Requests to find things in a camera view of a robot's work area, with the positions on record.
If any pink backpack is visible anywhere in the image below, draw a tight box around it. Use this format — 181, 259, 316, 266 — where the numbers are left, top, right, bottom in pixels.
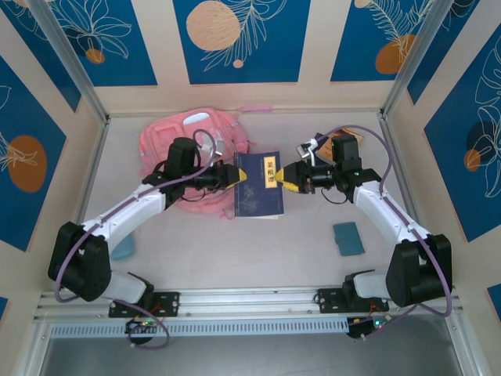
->
137, 103, 275, 220

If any dark teal wallet case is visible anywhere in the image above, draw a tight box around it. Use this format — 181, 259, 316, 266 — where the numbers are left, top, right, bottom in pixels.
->
332, 222, 366, 258

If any light blue pencil case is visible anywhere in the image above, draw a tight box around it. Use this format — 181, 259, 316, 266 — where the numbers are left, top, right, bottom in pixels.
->
110, 233, 136, 262

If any right controller circuit board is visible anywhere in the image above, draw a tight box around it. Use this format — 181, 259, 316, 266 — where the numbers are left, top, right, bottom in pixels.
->
347, 316, 392, 341

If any controller circuit board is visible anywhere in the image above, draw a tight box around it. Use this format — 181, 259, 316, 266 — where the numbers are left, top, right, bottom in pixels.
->
124, 317, 162, 334
347, 316, 392, 341

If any left controller circuit board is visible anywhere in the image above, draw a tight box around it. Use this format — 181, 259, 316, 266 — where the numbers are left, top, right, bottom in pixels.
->
124, 317, 162, 334

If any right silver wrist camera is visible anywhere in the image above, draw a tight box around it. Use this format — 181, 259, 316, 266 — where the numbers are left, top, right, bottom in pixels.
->
295, 138, 317, 158

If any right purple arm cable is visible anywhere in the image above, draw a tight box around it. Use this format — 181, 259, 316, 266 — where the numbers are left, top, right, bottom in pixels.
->
312, 125, 455, 342

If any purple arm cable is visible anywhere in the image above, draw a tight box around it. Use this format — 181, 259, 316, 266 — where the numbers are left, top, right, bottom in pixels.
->
312, 125, 455, 342
52, 128, 220, 349

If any blue floral wall panel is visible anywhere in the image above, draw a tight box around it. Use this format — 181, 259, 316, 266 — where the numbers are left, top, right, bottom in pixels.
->
330, 0, 436, 83
424, 38, 501, 243
406, 0, 483, 106
50, 0, 158, 87
0, 54, 68, 253
173, 0, 312, 85
0, 0, 82, 114

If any right aluminium corner post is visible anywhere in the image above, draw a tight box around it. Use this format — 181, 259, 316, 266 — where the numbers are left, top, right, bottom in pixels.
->
380, 0, 451, 118

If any aluminium corner post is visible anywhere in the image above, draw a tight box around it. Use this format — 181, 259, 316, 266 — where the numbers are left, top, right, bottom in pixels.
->
27, 0, 110, 125
380, 0, 451, 118

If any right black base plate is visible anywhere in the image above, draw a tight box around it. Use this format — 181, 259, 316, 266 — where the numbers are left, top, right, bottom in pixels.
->
317, 287, 391, 314

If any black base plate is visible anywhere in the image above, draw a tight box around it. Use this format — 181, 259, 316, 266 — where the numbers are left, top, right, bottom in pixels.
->
317, 287, 391, 314
108, 291, 181, 318

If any aluminium front rail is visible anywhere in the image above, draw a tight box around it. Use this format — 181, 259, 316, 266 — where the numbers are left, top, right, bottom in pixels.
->
33, 284, 465, 322

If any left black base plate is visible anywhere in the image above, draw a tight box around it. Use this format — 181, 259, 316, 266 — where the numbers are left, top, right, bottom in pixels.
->
108, 291, 181, 318

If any left aluminium corner post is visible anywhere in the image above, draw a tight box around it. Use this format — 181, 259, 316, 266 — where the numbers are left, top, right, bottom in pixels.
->
27, 0, 110, 125

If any white slotted cable duct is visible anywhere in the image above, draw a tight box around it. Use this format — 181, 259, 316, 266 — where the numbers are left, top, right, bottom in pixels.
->
49, 317, 349, 338

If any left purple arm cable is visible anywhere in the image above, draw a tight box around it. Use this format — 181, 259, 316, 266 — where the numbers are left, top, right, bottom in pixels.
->
52, 128, 220, 349

